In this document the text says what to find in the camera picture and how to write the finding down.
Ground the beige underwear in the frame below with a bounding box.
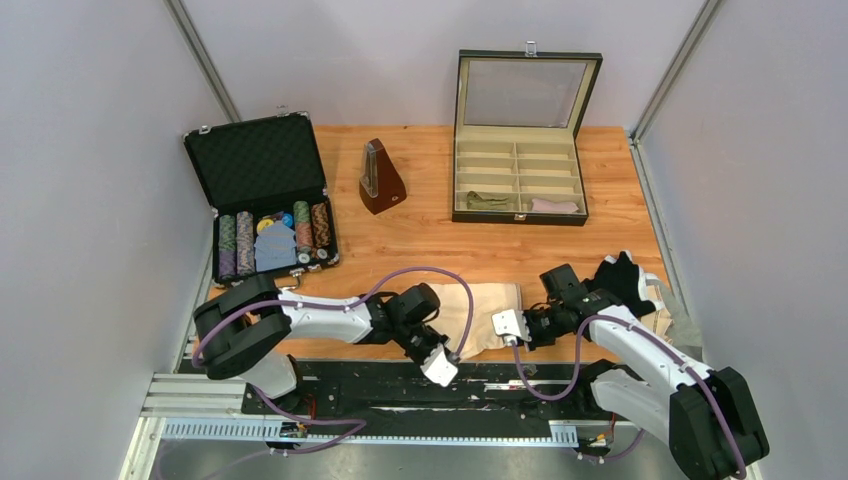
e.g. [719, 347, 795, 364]
[429, 283, 522, 360]

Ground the olive green white underwear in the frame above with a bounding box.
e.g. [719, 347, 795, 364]
[465, 191, 513, 211]

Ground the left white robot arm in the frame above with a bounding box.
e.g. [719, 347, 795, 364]
[192, 276, 458, 413]

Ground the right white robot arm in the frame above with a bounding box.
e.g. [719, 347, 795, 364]
[506, 252, 771, 479]

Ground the black underwear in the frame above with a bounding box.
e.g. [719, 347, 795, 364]
[582, 250, 665, 318]

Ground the tan striped waistband underwear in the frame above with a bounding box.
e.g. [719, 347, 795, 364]
[640, 283, 675, 343]

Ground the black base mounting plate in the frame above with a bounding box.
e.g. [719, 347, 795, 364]
[275, 360, 615, 439]

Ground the pink cloth in box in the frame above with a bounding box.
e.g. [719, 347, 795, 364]
[531, 197, 580, 214]

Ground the grey cloth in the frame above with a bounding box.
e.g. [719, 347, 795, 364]
[655, 281, 703, 360]

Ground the green red chip stack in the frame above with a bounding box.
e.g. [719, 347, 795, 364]
[293, 200, 314, 264]

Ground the wooden metronome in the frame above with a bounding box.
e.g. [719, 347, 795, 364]
[359, 138, 407, 215]

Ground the orange black chip stack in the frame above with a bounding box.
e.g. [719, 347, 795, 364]
[311, 203, 331, 259]

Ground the blue playing cards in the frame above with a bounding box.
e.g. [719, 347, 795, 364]
[254, 222, 298, 272]

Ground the black poker chip case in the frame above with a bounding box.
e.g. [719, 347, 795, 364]
[182, 111, 341, 287]

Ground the yellow dealer chip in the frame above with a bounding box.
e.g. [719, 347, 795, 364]
[256, 218, 274, 233]

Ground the purple grey chip stack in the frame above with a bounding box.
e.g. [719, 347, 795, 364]
[236, 211, 255, 276]

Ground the black compartment display box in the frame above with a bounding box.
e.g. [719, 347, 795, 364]
[451, 41, 603, 226]

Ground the green purple chip stack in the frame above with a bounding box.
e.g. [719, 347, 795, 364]
[218, 215, 237, 281]

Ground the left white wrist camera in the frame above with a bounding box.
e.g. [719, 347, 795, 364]
[421, 344, 458, 387]

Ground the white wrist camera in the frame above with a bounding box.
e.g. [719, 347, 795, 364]
[421, 344, 458, 387]
[491, 309, 531, 347]

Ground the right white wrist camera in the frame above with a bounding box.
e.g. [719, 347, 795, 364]
[491, 309, 531, 347]

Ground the aluminium frame rail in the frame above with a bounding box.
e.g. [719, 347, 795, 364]
[119, 374, 763, 480]

